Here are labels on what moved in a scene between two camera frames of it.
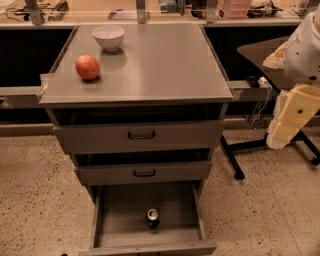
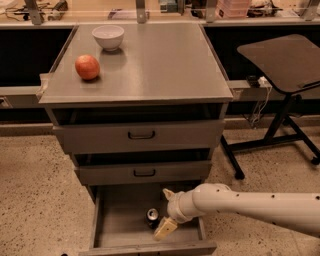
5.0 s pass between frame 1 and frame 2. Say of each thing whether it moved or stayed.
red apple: stayed
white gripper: moved
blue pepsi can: stayed
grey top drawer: stayed
